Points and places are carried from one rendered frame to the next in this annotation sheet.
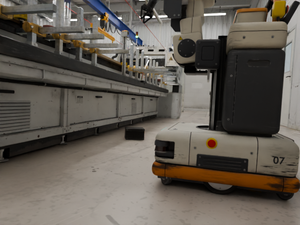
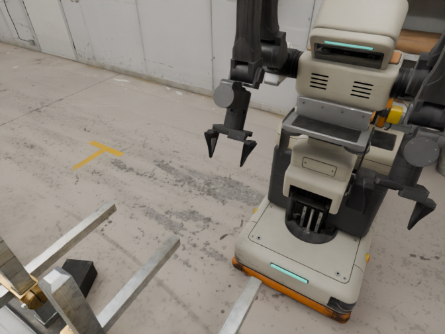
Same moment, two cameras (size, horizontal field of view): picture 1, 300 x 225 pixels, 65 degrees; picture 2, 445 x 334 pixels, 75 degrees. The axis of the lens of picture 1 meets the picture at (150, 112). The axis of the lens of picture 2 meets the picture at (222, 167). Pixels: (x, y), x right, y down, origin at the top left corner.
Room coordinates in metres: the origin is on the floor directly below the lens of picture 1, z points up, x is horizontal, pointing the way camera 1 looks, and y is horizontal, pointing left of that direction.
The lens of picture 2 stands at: (1.53, 0.73, 1.51)
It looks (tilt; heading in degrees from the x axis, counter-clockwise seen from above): 39 degrees down; 287
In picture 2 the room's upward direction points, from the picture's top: straight up
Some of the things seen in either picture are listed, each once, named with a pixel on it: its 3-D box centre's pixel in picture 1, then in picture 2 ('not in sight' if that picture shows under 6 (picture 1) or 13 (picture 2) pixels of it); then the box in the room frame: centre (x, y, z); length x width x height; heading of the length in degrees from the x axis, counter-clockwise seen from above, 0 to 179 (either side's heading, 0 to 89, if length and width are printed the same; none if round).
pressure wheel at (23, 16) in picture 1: (21, 22); not in sight; (1.42, 0.79, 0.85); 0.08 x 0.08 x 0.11
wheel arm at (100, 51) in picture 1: (105, 52); (50, 256); (2.10, 0.42, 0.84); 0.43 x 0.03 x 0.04; 76
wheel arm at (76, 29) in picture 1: (49, 30); not in sight; (1.37, 0.60, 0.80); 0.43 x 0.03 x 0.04; 76
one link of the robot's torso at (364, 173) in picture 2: (195, 58); (331, 191); (1.35, -0.24, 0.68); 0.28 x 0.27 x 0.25; 166
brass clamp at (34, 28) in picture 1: (34, 29); not in sight; (1.38, 0.69, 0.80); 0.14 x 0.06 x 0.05; 166
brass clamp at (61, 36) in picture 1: (61, 36); not in sight; (1.62, 0.63, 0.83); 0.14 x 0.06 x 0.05; 166
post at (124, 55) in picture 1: (124, 56); not in sight; (2.80, 0.34, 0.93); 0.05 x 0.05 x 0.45; 76
